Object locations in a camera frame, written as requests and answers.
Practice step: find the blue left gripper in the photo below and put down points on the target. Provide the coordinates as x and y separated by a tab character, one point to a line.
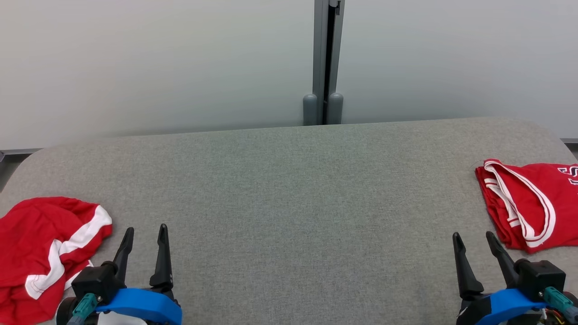
144	302

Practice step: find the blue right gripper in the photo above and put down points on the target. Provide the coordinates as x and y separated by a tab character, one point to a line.
501	304

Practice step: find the red and white jersey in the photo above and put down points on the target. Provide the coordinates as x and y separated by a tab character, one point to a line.
564	203

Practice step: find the red shorts with white stripe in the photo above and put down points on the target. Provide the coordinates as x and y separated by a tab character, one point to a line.
27	234

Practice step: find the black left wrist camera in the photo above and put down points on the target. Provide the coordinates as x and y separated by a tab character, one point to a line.
97	282

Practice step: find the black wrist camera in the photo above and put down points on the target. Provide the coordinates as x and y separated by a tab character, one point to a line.
539	277
97	282

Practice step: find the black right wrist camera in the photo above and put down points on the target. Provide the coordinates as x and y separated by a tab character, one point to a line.
539	277

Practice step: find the grey partition base rail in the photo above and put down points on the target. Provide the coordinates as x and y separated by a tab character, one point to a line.
571	141
18	151

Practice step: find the grey cylindrical post foot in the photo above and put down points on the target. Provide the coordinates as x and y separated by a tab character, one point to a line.
335	108
310	110

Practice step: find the grey partition post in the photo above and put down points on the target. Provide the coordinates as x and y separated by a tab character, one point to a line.
319	45

